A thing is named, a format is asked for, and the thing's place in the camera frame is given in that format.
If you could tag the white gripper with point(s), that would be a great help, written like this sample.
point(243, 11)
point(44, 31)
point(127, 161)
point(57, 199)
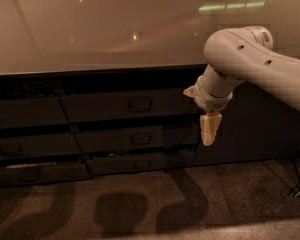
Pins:
point(206, 98)

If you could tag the dark drawer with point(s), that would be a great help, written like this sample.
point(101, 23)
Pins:
point(32, 112)
point(46, 174)
point(138, 138)
point(123, 105)
point(38, 146)
point(140, 162)

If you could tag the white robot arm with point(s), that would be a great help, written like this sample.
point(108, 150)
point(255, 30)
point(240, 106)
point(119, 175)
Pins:
point(234, 56)

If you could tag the dark cabinet door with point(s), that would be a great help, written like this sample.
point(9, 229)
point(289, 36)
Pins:
point(255, 126)

